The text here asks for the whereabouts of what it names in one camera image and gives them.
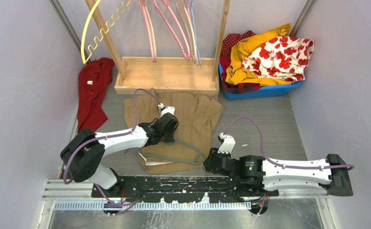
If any teal blue wire hanger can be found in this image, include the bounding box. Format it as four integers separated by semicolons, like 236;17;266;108
130;140;206;166

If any tan brown skirt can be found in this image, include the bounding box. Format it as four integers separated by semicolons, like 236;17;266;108
123;88;224;175

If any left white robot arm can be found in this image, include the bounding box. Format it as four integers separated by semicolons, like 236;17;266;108
60;113;179;197

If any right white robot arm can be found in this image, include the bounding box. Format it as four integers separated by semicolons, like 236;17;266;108
203;148;353;197

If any wooden hanger rack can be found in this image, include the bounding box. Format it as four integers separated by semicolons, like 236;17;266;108
80;0;230;96

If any pink hanger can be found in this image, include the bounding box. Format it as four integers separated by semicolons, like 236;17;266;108
153;0;191;61
138;0;157;62

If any yellow wavy hanger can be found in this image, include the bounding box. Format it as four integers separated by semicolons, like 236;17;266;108
80;0;132;65

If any beige hanger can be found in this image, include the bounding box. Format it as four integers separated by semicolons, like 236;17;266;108
175;0;200;66

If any light blue hanger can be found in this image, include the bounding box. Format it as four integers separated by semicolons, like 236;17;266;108
188;0;203;66

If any dark red garment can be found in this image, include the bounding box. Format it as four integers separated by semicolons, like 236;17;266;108
77;57;115;132

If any blue plastic bin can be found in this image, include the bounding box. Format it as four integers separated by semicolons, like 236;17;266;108
218;62;302;101

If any yellow garment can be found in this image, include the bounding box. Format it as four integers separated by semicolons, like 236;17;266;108
225;23;292;86

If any red polka dot garment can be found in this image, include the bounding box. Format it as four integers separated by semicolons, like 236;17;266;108
220;30;256;59

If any white red floral garment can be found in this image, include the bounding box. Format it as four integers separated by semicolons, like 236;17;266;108
242;36;315;86

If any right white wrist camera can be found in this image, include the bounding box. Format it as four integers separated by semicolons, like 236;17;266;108
218;133;235;156

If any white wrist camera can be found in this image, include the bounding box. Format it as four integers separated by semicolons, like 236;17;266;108
158;103;175;117
218;133;235;156

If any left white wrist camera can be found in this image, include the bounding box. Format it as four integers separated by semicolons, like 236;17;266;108
158;103;175;117

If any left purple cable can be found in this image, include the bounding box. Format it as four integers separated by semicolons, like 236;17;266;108
62;88;164;217

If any purple cable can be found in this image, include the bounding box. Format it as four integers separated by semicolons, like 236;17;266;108
62;88;164;217
223;116;355;217

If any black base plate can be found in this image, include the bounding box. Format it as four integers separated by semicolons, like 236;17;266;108
89;176;279;203

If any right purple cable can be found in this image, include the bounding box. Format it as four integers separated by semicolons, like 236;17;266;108
223;116;355;217

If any aluminium rail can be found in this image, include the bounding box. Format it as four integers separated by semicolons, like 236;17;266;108
42;179;93;200

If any white slotted cable duct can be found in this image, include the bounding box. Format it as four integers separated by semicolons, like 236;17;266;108
53;200;251;210

